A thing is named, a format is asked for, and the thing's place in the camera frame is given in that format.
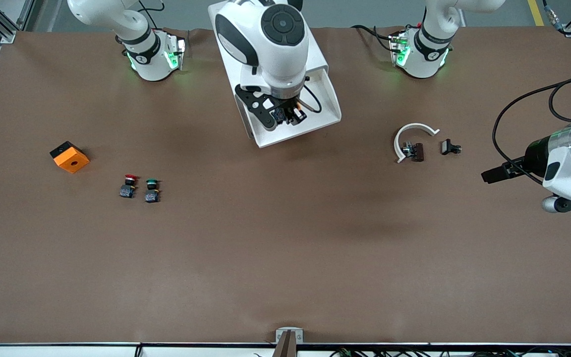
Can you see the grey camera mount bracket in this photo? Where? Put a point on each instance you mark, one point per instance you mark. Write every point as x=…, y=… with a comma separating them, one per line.
x=289, y=337

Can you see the white curved plastic part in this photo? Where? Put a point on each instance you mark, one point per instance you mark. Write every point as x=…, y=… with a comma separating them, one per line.
x=414, y=126

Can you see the white table edge rail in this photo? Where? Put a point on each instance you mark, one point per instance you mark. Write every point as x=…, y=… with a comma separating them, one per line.
x=67, y=351

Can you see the orange and black button box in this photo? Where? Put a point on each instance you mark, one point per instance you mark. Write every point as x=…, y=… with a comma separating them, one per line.
x=71, y=159

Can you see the red push button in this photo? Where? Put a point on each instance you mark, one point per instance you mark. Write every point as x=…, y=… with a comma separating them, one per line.
x=128, y=189

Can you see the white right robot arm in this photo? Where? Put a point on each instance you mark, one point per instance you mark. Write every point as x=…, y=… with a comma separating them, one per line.
x=280, y=54

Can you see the brown table cover mat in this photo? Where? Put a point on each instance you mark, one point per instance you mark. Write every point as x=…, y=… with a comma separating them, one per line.
x=285, y=248

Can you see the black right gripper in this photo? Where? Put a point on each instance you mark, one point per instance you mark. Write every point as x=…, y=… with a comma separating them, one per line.
x=289, y=106

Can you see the small black component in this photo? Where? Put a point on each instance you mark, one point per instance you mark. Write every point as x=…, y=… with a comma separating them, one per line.
x=448, y=147

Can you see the green push button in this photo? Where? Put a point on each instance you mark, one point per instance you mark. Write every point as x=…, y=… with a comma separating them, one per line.
x=151, y=194

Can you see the small dark brown component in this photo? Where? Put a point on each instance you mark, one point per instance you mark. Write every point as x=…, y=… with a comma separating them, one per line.
x=416, y=151

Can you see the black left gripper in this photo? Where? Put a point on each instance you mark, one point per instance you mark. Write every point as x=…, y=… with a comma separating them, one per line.
x=532, y=156

